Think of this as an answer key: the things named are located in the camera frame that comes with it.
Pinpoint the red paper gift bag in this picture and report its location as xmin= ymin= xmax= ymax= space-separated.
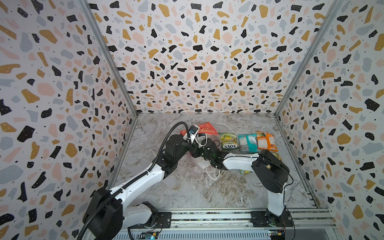
xmin=188 ymin=122 xmax=222 ymax=181

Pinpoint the teal snack packet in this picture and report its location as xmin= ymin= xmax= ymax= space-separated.
xmin=238 ymin=134 xmax=259 ymax=154

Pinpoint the yellow green snack packet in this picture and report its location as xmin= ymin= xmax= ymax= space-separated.
xmin=240 ymin=152 xmax=282 ymax=175

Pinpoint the orange snack packet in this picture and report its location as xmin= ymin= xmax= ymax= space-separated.
xmin=257 ymin=131 xmax=278 ymax=152

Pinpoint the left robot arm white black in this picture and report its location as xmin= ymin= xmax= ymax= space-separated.
xmin=77 ymin=133 xmax=196 ymax=240

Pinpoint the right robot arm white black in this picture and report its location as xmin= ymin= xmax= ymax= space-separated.
xmin=189 ymin=139 xmax=294 ymax=228

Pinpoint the left circuit board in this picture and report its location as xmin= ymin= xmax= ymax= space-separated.
xmin=138 ymin=231 xmax=159 ymax=240

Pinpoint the circuit board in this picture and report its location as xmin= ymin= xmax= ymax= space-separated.
xmin=269 ymin=231 xmax=286 ymax=240
xmin=138 ymin=231 xmax=159 ymax=240

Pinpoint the right circuit board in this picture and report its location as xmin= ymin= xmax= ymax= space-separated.
xmin=269 ymin=231 xmax=286 ymax=240

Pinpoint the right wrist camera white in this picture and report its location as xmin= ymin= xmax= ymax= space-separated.
xmin=196 ymin=134 xmax=208 ymax=146

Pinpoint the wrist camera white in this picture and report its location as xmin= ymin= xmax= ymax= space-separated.
xmin=196 ymin=134 xmax=208 ymax=146
xmin=187 ymin=125 xmax=200 ymax=144

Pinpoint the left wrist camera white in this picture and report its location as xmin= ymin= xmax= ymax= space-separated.
xmin=187 ymin=125 xmax=200 ymax=144

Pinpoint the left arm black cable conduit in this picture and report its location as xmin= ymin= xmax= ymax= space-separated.
xmin=76 ymin=121 xmax=190 ymax=240

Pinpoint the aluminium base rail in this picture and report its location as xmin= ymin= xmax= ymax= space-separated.
xmin=114 ymin=208 xmax=342 ymax=240

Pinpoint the left corner aluminium post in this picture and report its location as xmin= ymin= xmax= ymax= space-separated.
xmin=78 ymin=0 xmax=138 ymax=119

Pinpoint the corner aluminium post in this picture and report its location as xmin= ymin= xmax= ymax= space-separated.
xmin=274 ymin=0 xmax=343 ymax=119
xmin=78 ymin=0 xmax=138 ymax=119

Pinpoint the right corner aluminium post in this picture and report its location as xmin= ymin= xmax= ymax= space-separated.
xmin=274 ymin=0 xmax=343 ymax=119

